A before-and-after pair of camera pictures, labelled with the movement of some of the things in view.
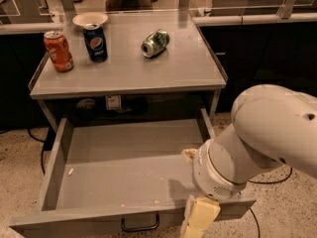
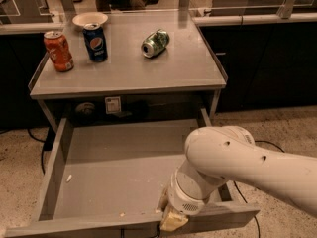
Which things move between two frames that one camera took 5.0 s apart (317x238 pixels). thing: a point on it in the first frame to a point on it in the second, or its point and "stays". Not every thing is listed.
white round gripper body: (205, 173) to (185, 197)
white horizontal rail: (216, 20) stays
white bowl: (90, 18) stays
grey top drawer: (125, 178) stays
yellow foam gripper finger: (189, 153) to (164, 198)
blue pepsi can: (95, 43) stays
